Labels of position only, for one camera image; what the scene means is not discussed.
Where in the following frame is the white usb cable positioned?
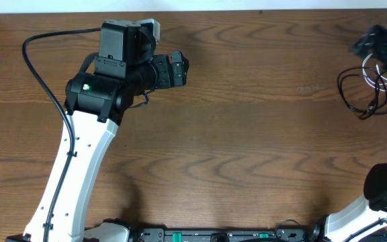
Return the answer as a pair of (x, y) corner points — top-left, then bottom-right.
(361, 52), (387, 93)

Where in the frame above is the black usb cable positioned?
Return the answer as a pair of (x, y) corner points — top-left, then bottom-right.
(336, 66), (387, 121)

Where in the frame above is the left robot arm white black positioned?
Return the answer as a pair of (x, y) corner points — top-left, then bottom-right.
(9, 19), (189, 241)

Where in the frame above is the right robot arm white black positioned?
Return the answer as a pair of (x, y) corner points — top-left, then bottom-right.
(303, 25), (387, 241)

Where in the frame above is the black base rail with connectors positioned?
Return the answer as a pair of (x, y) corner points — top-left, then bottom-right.
(82, 218), (387, 242)

